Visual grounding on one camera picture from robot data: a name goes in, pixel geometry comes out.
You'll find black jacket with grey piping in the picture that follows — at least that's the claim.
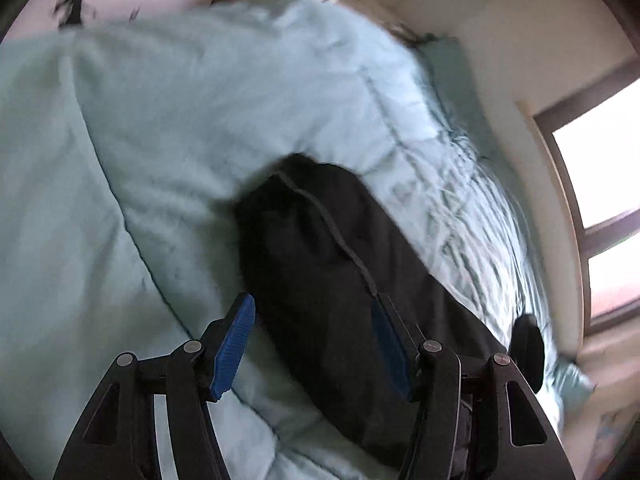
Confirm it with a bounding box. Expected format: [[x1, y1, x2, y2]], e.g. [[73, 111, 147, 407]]
[[234, 154, 503, 468]]

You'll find cream padded bed headboard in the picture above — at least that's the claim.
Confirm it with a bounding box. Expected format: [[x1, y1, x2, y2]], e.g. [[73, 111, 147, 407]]
[[480, 96, 585, 359]]

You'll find teal pillow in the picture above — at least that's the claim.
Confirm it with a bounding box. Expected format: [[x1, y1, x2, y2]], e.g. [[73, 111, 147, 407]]
[[414, 34, 507, 162]]

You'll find bright window with dark frame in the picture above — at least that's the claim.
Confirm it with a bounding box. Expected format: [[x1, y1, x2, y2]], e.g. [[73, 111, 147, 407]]
[[534, 58, 639, 335]]

